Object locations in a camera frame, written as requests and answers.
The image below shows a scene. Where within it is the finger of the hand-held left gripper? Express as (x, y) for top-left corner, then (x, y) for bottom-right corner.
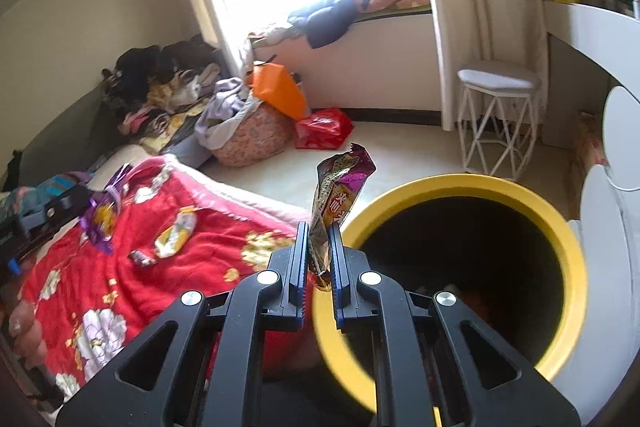
(14, 184), (119, 254)

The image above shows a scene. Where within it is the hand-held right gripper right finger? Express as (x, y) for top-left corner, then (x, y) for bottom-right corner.
(329, 226), (582, 427)

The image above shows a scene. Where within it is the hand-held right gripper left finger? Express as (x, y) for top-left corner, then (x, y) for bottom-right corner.
(55, 222), (309, 427)

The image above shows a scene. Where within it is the purple foil wrapper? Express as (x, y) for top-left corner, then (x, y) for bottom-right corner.
(80, 163), (134, 256)

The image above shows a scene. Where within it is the purple snack packet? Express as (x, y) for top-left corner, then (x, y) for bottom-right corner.
(309, 143), (377, 292)

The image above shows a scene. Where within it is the yellow-rimmed black bin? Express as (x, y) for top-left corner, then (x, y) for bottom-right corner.
(312, 173), (589, 427)

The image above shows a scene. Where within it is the person's left hand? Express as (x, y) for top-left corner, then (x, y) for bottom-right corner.
(7, 299), (49, 370)

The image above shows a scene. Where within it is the teal patterned cloth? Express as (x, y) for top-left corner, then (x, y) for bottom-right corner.
(0, 173), (92, 219)

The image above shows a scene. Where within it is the cream blanket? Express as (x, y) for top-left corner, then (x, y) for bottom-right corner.
(94, 144), (311, 228)

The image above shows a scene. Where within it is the small dark candy wrapper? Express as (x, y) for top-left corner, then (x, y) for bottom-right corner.
(129, 249), (159, 269)

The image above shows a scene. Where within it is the red floral blanket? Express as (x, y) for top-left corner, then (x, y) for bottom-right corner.
(20, 157), (321, 389)

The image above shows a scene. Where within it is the yellow snack wrapper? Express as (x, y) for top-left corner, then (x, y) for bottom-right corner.
(154, 206), (197, 259)

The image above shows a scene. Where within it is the floral fabric basket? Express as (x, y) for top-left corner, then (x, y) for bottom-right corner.
(211, 107), (296, 168)

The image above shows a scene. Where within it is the red shopping bag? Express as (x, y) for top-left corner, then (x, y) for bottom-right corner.
(293, 107), (356, 151)

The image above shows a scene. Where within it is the pile of clothes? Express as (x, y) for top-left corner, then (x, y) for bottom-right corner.
(99, 34), (232, 144)

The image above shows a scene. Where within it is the grey garment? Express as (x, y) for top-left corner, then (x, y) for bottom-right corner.
(194, 78), (262, 152)

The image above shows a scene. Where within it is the orange bag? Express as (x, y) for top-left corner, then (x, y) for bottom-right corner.
(246, 61), (309, 121)

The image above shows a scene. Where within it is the dark blue jacket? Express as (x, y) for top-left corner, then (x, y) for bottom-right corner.
(286, 0), (367, 51)

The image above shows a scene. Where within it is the white chair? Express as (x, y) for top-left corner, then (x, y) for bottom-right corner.
(576, 86), (640, 389)

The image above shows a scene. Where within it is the white desk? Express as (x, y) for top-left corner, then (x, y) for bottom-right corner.
(541, 0), (640, 108)

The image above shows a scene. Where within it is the white wire-frame stool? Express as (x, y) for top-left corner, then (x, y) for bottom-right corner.
(456, 67), (542, 182)

